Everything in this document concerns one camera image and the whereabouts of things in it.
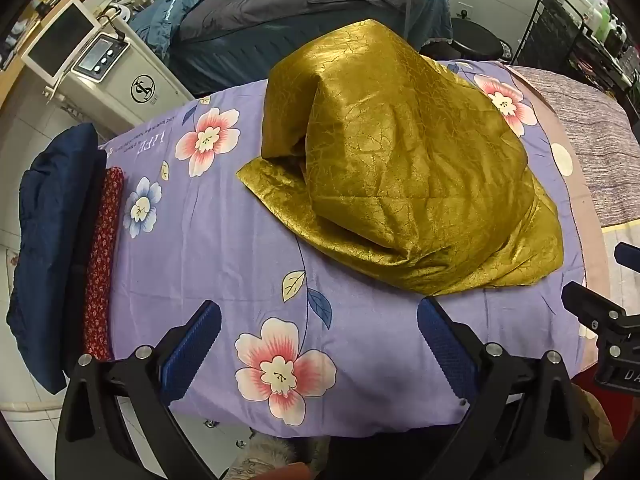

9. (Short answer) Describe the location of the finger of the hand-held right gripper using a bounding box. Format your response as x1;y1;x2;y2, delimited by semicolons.
614;242;640;267
561;282;628;333

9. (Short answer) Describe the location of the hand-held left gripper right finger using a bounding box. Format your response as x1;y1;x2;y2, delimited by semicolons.
417;296;586;480

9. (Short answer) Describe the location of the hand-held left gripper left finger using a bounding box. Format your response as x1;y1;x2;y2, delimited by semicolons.
55;300;223;480

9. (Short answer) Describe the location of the gold crackle-pattern jacket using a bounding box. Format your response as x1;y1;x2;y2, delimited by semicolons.
236;20;566;297

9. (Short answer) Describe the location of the cream patterned cloth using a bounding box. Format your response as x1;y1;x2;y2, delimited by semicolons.
600;220;640;311

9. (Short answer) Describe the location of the person's brown coat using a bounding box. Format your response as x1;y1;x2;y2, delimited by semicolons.
567;387;621;468

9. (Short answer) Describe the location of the pink dotted blanket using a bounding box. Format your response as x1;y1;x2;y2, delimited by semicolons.
502;62;613;376

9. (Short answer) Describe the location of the purple floral bed sheet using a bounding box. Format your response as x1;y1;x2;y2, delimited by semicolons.
97;60;588;436

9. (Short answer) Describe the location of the grey striped cloth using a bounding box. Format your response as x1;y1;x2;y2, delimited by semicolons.
510;65;640;228

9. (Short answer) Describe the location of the folded black garment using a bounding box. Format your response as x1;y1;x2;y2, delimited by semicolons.
62;160;108;378

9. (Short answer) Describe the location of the red patterned cloth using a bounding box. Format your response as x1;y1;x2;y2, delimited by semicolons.
82;167;125;361

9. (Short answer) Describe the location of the beige fur trim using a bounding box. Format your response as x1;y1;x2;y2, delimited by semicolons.
215;432;326;480

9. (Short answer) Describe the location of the folded navy blue garment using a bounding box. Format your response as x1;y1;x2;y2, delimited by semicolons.
6;122;108;395

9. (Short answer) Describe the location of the black bottle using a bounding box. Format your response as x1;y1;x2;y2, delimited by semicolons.
607;25;629;57

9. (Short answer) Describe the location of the green bottle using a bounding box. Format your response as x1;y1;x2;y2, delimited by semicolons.
592;2;614;41

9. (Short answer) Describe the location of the white beauty machine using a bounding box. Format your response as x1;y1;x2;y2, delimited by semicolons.
42;7;196;136

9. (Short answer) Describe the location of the black round stool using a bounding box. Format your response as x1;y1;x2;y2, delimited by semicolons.
450;17;511;61

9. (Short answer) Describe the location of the teal massage bed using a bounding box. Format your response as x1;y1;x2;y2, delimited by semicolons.
167;0;453;96

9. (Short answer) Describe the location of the blue ruffled cover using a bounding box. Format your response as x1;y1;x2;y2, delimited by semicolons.
127;0;261;61

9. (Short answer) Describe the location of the white framed monitor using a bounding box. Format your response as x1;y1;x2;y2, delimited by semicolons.
21;0;96;83

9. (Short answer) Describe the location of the white round appliance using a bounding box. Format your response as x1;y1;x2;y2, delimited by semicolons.
102;2;133;23

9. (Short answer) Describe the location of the grey quilt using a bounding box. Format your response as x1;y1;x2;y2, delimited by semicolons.
177;0;436;43

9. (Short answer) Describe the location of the black wire rack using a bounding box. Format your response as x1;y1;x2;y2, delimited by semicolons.
510;0;640;106

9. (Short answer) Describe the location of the black machine cable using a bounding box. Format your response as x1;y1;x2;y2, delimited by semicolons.
97;14;128;43

